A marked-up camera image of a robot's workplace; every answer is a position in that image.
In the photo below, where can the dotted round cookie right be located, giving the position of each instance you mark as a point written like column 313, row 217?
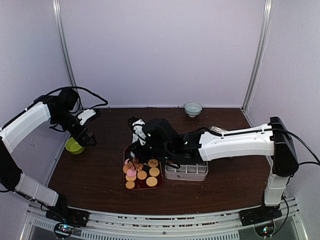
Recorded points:
column 154, row 172

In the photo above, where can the right aluminium frame post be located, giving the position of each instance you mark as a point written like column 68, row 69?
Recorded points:
column 261, row 47

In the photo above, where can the pale blue ceramic bowl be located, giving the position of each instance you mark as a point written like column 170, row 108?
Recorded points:
column 192, row 109

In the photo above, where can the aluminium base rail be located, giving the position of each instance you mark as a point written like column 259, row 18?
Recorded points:
column 223, row 225

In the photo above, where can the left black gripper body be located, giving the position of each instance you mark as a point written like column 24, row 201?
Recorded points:
column 78, row 137

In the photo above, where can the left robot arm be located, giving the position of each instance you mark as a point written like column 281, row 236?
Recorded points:
column 28, row 149

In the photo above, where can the round cookie with pink cross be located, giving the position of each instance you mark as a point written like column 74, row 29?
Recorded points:
column 153, row 163

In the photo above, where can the green plastic bowl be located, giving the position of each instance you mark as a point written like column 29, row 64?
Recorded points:
column 73, row 146

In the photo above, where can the bottom left round cookie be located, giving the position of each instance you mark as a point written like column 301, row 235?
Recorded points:
column 130, row 185

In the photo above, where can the white divided cookie tin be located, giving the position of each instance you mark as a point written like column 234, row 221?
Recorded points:
column 189, row 172

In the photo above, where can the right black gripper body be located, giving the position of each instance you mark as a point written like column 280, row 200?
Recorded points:
column 143, row 157

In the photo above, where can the smooth round tan cookie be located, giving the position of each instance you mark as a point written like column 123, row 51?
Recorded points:
column 142, row 175

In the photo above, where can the dark red cookie tray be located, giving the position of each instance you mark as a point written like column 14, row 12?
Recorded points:
column 140, row 184

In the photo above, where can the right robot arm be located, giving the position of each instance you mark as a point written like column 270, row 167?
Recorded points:
column 157, row 139

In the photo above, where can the large round tan cookie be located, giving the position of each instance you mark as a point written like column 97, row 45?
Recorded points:
column 151, row 181

